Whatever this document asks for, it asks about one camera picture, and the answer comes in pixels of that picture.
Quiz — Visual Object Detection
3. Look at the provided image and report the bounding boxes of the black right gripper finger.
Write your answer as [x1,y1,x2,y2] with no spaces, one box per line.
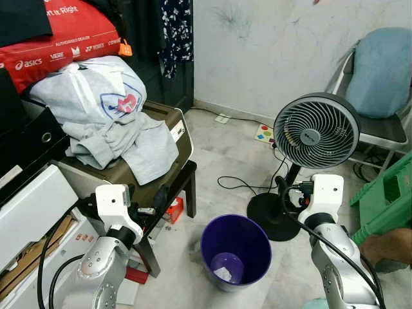
[276,176,290,216]

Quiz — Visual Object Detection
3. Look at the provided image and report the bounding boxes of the red printed box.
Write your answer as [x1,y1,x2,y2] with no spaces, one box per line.
[164,196,185,224]

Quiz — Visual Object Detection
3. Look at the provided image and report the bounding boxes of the grey cotton garment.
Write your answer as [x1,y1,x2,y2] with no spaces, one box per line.
[64,113,180,186]

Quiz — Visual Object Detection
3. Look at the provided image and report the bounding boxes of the dark wooden table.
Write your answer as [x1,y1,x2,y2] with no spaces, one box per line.
[132,160,198,279]

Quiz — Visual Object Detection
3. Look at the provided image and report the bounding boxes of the colourful dotted card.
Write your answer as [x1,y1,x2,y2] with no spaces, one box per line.
[256,124,276,144]

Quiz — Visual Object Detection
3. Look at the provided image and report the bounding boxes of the purple plastic waste bin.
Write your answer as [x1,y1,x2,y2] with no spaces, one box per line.
[200,214,272,288]

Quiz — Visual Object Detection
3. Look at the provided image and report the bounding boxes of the grey standing fan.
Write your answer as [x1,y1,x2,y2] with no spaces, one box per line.
[248,93,361,243]

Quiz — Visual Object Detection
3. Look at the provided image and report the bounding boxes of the red flat folder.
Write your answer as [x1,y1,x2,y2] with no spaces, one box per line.
[126,267,150,285]

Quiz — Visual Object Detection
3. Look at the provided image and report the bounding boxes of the green plastic stool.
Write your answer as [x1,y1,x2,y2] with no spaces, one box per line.
[350,154,412,245]

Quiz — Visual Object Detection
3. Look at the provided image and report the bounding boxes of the olive brown printer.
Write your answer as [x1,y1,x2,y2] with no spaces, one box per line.
[55,102,194,201]

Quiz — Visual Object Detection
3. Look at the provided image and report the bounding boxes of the white flat sheet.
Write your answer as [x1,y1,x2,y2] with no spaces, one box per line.
[116,280,141,306]

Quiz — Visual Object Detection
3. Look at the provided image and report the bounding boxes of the person bare leg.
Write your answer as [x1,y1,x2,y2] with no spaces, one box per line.
[359,227,412,270]

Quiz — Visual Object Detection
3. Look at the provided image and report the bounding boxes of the white shelf unit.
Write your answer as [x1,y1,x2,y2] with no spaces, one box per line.
[0,164,81,271]

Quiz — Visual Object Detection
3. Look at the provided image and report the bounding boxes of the grey folding chair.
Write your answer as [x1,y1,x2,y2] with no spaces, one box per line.
[325,45,412,169]

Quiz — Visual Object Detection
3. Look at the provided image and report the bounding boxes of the dark wooden door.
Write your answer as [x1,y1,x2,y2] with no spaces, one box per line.
[119,0,195,113]

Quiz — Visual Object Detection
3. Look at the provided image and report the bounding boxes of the black appliance with knob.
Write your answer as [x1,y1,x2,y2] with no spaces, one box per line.
[0,68,70,187]

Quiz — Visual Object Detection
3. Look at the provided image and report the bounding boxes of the white plastic bag blue logo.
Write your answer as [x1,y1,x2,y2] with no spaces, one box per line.
[29,55,147,126]

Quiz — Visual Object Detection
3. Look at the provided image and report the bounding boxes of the brown cardboard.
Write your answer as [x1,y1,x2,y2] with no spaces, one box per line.
[0,216,78,300]

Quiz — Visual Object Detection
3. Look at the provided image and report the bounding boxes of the blue grey cushion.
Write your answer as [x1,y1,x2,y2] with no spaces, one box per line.
[346,27,412,120]

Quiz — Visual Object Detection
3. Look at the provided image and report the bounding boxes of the orange tag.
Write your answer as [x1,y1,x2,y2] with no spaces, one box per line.
[118,37,134,57]

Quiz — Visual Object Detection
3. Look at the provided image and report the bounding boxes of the dark floral hanging garment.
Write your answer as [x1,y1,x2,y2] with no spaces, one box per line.
[158,0,194,79]

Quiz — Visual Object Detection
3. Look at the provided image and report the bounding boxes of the red printed sports bag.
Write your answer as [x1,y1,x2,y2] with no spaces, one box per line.
[0,0,129,94]

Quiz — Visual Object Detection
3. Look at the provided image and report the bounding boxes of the black cloth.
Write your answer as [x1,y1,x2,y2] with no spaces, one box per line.
[0,0,53,47]

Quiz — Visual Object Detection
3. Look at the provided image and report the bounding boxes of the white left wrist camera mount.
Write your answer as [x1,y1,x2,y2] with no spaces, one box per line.
[95,184,144,244]

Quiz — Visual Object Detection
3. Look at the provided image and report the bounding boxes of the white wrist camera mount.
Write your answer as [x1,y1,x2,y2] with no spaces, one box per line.
[95,184,144,244]
[312,174,346,218]

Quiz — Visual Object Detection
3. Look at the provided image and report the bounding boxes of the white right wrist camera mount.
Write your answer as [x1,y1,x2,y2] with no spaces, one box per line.
[312,174,346,218]

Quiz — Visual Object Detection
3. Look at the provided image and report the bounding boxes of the black fan power cable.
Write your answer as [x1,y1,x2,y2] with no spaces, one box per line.
[217,158,290,195]

